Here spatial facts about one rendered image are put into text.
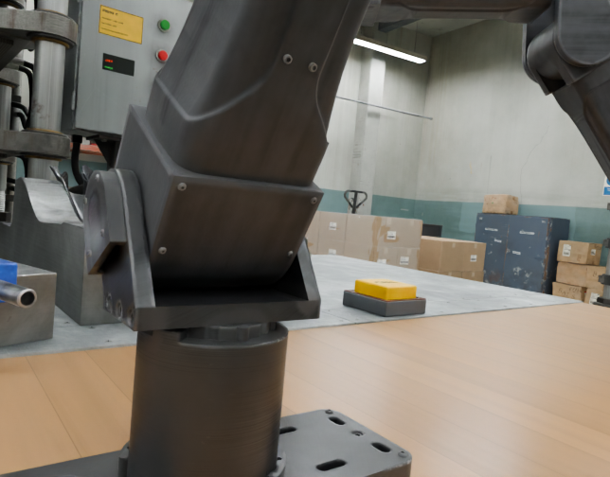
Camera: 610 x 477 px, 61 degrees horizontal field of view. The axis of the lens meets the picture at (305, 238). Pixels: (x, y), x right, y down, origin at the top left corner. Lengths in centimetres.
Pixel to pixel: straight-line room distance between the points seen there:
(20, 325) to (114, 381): 11
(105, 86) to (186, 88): 125
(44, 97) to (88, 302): 80
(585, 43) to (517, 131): 799
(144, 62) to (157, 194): 130
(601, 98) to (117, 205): 53
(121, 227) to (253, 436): 9
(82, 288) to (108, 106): 96
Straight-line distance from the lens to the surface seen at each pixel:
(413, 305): 69
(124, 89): 145
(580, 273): 737
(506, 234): 782
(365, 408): 36
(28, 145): 124
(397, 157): 957
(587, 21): 63
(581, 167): 793
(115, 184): 21
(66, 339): 48
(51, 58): 128
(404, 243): 470
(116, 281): 21
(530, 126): 849
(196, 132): 18
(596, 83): 64
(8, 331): 46
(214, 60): 19
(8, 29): 131
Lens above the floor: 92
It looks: 3 degrees down
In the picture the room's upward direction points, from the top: 5 degrees clockwise
